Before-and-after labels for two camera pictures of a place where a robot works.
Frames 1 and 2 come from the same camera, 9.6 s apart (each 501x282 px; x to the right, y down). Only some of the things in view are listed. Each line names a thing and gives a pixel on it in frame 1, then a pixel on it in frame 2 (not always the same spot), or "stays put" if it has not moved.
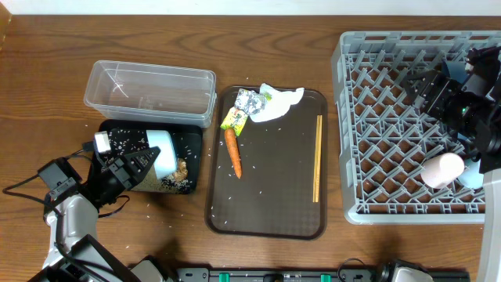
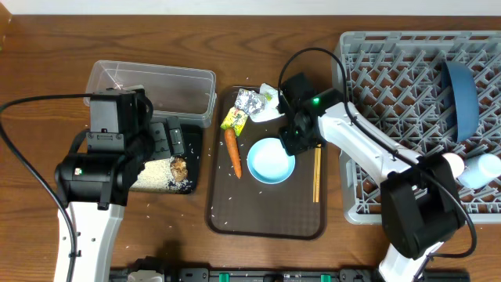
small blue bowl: (473, 175) stays put
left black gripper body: (108, 189) -> (161, 139)
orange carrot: (230, 136) stays put
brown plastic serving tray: (282, 192) stays put
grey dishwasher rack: (387, 135) stays put
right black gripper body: (462, 110) -> (297, 140)
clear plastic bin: (150, 92) stays put
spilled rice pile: (169, 184) stays put
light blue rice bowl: (166, 162) -> (268, 161)
